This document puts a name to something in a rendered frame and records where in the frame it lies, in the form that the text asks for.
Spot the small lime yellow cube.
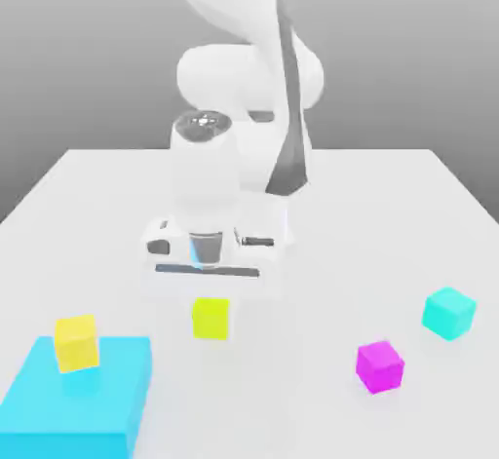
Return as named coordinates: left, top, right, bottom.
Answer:
left=191, top=297, right=231, bottom=341

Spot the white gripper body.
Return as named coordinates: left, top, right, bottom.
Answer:
left=142, top=259, right=283, bottom=299

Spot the large cyan box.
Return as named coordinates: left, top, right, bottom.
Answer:
left=0, top=335, right=153, bottom=459

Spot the small turquoise cube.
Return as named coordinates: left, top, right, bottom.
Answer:
left=420, top=286, right=479, bottom=342

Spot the small magenta cube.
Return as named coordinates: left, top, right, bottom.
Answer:
left=355, top=340, right=405, bottom=396

